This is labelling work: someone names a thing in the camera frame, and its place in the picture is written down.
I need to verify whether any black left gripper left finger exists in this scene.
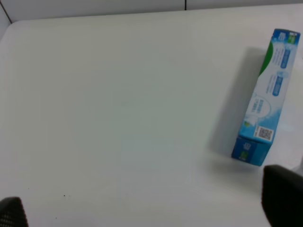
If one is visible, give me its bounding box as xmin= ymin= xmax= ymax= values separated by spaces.
xmin=0 ymin=197 xmax=29 ymax=227

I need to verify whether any blue toothpaste box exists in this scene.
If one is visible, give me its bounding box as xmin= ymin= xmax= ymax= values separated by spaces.
xmin=232 ymin=28 xmax=301 ymax=166

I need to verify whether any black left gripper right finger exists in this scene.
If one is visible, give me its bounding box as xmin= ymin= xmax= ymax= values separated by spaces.
xmin=261 ymin=165 xmax=303 ymax=227

